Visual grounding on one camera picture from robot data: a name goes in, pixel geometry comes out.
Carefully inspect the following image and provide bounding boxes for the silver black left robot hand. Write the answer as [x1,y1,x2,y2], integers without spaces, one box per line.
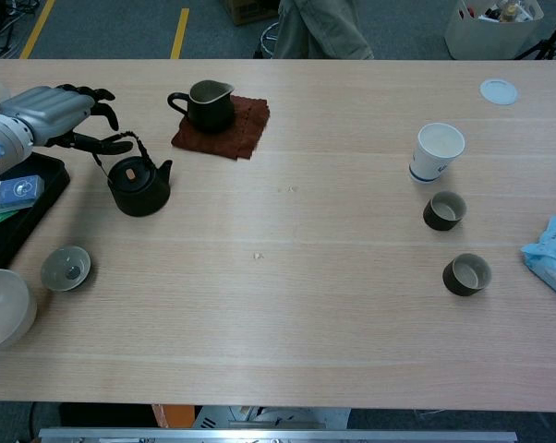
[0,83,135,156]

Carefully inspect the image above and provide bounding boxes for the black teapot with loop handle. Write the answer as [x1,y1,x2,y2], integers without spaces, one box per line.
[91,130,174,218]

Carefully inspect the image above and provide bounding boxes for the dark brown teacup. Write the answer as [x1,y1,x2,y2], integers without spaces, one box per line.
[422,190,468,232]
[441,252,493,297]

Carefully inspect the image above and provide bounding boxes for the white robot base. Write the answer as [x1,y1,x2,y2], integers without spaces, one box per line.
[192,405,352,430]

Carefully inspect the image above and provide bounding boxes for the blue tissue packet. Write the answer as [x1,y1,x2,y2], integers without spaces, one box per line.
[0,174,46,214]

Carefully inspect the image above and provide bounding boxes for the black tray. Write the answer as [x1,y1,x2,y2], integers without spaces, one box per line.
[0,151,71,273]

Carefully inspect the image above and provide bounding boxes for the red-brown cloth mat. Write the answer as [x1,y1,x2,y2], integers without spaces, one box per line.
[170,94,271,162]

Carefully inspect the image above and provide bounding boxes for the large beige bowl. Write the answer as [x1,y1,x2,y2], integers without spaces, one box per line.
[0,269,38,354]

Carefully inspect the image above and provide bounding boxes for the cardboard box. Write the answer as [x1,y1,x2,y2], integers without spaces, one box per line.
[218,0,279,27]

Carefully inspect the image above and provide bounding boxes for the chrome stool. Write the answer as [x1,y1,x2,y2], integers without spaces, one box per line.
[252,20,279,60]

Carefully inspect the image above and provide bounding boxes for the person legs in khaki trousers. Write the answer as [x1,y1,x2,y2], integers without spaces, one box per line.
[272,0,375,60]

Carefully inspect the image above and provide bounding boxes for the orange brown box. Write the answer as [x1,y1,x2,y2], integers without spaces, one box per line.
[151,403,196,428]

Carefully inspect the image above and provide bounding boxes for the white paper cup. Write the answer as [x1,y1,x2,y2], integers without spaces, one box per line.
[407,122,466,186]

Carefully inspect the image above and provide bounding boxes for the white storage bin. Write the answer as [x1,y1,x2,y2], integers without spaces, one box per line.
[443,0,545,60]

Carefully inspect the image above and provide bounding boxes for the white round table cap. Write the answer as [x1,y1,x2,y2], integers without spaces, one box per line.
[479,78,519,107]

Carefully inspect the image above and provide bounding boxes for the black tripod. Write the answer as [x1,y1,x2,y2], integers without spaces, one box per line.
[513,0,556,61]

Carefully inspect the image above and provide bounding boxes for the black pitcher with handle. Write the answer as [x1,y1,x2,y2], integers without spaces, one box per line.
[166,79,236,135]

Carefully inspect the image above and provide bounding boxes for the aluminium rail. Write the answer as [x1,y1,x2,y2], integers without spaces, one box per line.
[37,426,518,443]

